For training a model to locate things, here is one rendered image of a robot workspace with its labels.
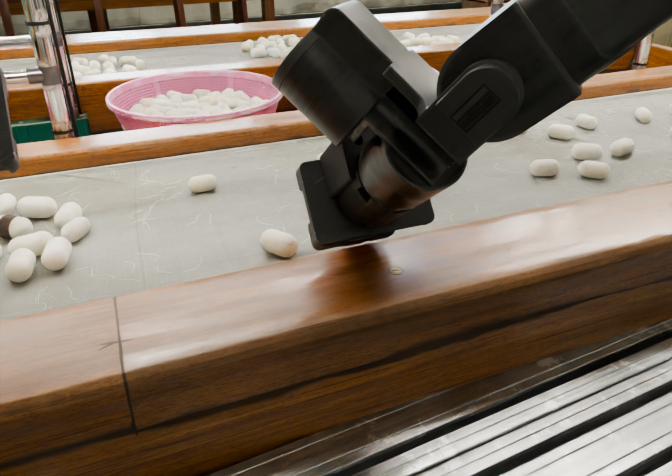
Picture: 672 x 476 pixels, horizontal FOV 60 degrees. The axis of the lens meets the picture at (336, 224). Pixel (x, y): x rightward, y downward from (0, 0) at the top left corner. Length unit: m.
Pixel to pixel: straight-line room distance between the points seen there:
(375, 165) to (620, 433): 0.28
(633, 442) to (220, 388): 0.30
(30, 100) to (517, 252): 0.82
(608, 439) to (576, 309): 0.11
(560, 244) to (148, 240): 0.37
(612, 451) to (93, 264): 0.44
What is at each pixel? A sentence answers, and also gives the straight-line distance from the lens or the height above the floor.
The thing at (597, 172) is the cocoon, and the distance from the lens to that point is 0.73.
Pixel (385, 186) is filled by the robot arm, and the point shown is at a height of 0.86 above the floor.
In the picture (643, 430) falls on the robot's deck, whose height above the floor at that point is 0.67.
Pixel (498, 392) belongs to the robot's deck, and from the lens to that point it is 0.51.
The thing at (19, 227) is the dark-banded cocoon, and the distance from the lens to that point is 0.61.
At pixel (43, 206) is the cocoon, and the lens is 0.64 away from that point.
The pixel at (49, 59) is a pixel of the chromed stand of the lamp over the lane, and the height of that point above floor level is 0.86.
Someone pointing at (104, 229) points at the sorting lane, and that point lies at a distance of 0.61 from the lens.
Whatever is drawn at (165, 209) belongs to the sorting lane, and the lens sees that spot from 0.63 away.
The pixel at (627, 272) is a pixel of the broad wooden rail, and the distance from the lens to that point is 0.55.
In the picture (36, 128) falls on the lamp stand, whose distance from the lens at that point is 1.06.
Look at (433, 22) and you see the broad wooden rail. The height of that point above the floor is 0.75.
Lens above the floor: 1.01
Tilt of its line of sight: 28 degrees down
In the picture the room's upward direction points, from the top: straight up
